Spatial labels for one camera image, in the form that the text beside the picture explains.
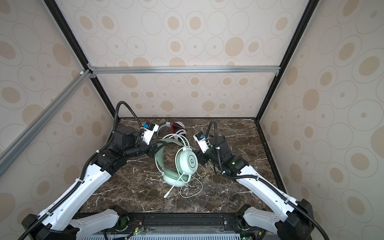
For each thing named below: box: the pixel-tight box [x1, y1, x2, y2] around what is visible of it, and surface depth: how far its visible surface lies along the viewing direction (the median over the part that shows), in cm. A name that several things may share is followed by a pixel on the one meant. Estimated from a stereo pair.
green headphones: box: [154, 133, 199, 199], surface depth 58 cm
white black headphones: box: [157, 121, 187, 139], surface depth 106 cm
